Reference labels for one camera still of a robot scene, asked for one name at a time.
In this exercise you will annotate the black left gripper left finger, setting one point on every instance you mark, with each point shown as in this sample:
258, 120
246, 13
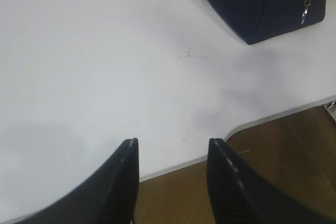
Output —
109, 195

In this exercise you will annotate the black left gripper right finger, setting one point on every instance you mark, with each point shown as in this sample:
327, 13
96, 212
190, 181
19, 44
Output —
238, 194

